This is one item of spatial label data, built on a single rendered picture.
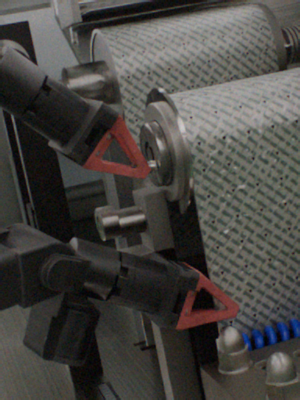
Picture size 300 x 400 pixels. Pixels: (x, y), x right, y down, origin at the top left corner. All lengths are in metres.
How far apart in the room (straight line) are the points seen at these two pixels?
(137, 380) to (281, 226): 0.39
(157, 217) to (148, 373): 0.35
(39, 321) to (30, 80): 0.25
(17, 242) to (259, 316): 0.30
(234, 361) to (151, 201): 0.22
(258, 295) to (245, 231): 0.08
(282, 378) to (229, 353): 0.10
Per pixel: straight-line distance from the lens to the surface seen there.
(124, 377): 1.20
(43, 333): 0.81
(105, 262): 0.81
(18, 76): 0.80
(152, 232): 0.91
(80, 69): 1.10
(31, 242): 0.75
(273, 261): 0.89
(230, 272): 0.88
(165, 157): 0.86
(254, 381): 0.79
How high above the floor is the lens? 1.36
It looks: 11 degrees down
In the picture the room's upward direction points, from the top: 11 degrees counter-clockwise
